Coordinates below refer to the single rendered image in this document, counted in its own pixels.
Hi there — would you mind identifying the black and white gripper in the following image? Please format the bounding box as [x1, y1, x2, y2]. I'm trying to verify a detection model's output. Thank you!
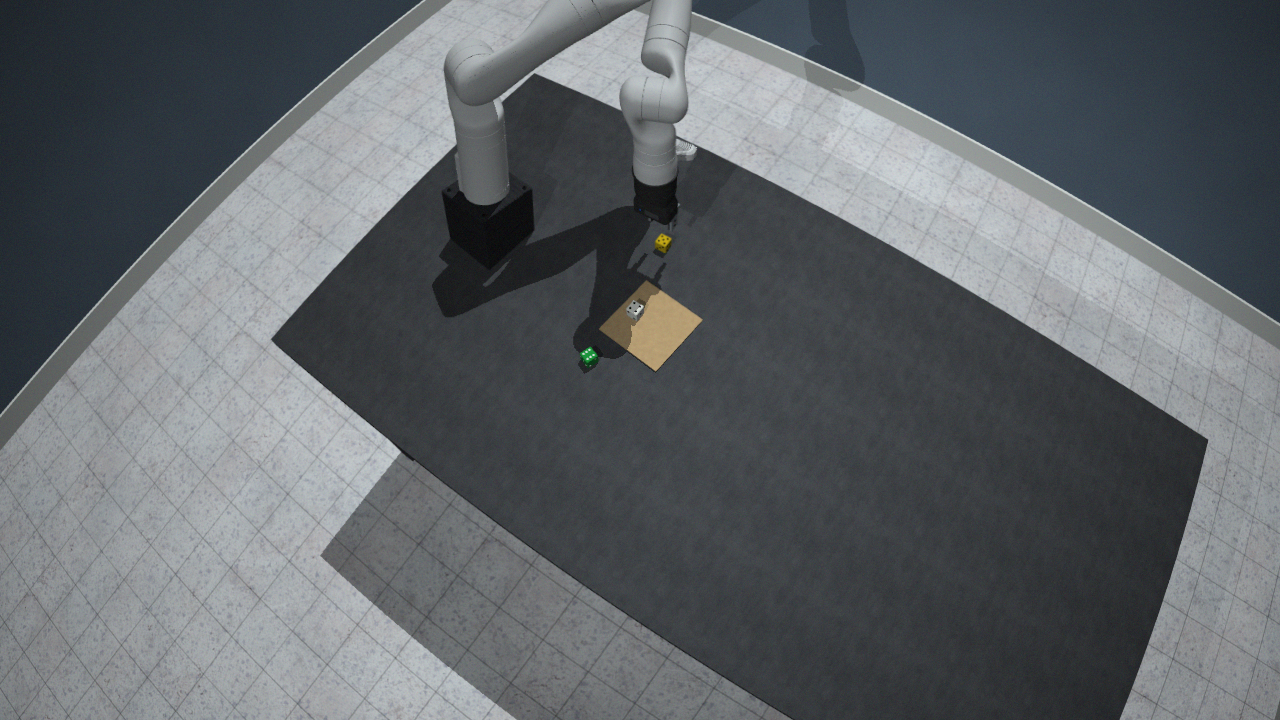
[632, 138, 698, 231]

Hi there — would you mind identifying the tan flat mat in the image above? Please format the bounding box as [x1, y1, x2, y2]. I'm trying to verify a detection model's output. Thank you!
[599, 281, 703, 372]

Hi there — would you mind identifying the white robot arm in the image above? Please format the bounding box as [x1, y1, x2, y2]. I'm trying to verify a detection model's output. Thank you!
[444, 0, 692, 205]

